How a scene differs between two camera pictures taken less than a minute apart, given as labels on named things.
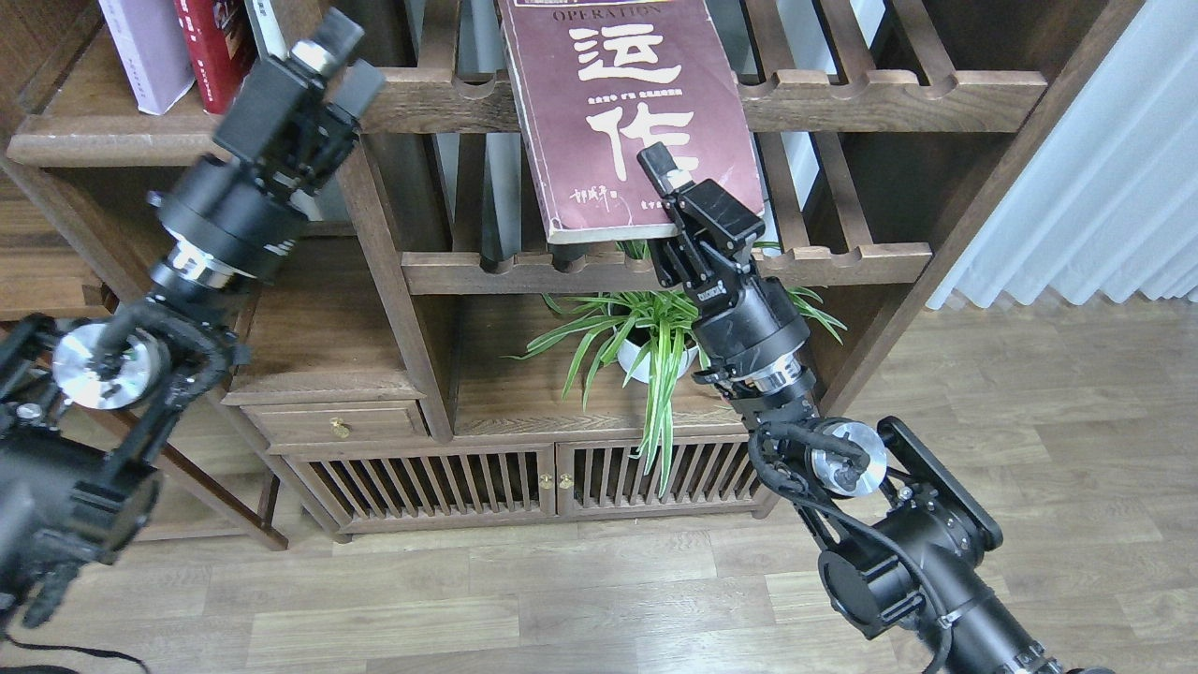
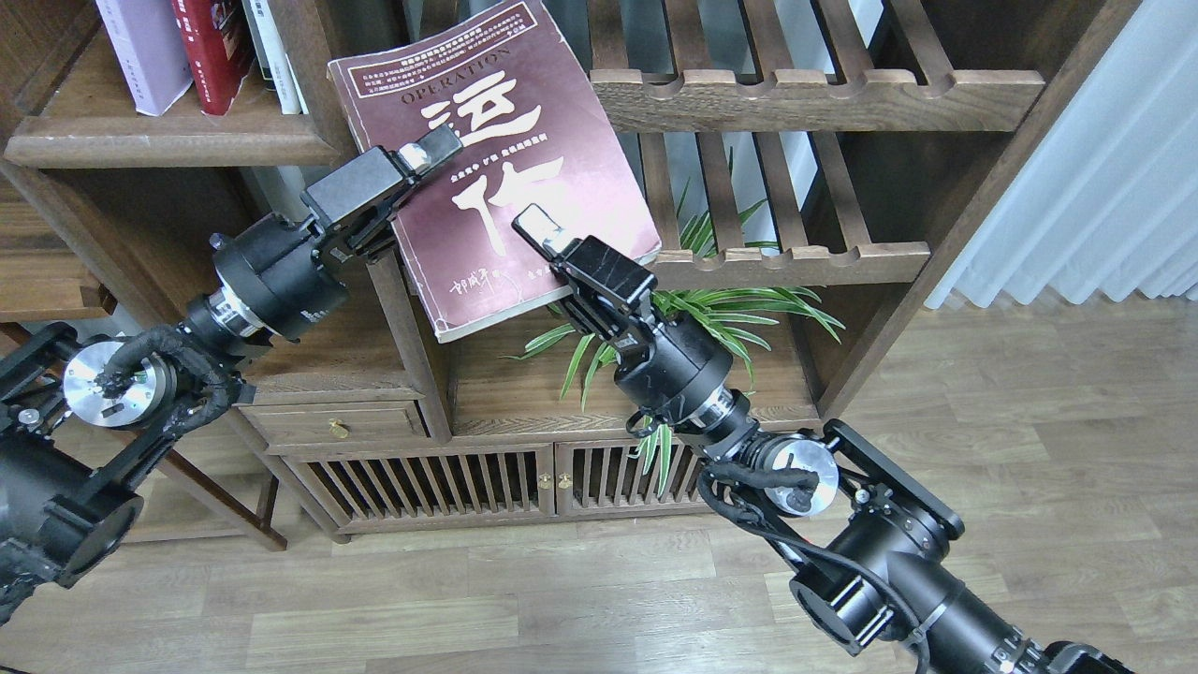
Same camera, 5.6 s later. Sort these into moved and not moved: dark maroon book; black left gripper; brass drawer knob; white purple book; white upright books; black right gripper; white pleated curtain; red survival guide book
Moved: dark maroon book; black left gripper; black right gripper
Not moved: white purple book; brass drawer knob; white pleated curtain; red survival guide book; white upright books
